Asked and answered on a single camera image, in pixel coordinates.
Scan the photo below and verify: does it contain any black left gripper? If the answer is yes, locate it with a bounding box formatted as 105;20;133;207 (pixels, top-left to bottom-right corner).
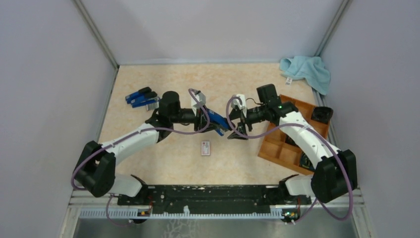
170;105;221;133

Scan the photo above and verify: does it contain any blue black stapler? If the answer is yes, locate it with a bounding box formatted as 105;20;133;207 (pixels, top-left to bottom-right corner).
125;87;152;104
130;91;160;108

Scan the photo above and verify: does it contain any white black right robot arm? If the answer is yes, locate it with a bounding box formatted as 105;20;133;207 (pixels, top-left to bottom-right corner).
226;84;358;204

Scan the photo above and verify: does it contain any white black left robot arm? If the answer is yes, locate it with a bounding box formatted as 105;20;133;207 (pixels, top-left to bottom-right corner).
70;89;230;205

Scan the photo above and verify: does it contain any red white staple box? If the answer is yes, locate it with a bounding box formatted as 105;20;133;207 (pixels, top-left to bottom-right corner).
201;141;210;156

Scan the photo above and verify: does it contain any brown wooden compartment tray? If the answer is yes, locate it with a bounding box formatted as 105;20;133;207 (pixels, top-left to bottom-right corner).
258;95;330;175

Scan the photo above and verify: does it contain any silver staple strip box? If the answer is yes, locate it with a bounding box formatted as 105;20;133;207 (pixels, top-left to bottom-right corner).
146;102;159;111

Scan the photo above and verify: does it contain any light blue cloth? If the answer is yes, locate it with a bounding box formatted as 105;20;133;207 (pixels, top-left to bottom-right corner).
279;56;331;96

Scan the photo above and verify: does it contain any black tape roll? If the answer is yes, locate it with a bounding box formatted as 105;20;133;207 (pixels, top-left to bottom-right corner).
311;106;334;124

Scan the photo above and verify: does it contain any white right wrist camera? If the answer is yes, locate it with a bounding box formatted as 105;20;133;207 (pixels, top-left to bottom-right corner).
231;94;247;111

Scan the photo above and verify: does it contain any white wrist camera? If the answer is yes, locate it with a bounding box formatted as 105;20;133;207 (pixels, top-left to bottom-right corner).
231;94;247;111
191;90;206;116

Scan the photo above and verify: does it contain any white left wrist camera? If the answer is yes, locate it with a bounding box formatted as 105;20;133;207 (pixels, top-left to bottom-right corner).
191;90;206;116

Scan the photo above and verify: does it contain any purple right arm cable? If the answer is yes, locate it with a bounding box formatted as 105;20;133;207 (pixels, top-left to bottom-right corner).
225;96;354;221

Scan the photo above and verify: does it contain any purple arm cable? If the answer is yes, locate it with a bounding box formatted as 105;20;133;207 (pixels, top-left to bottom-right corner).
71;88;211;191
225;96;354;221

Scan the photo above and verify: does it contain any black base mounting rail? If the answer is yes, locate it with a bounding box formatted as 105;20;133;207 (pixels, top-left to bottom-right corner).
117;185;311;215

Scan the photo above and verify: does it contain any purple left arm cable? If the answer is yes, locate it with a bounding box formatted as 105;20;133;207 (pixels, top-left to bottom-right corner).
71;88;211;191

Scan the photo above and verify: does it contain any white cable duct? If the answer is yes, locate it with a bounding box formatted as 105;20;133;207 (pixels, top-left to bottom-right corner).
79;208;297;220

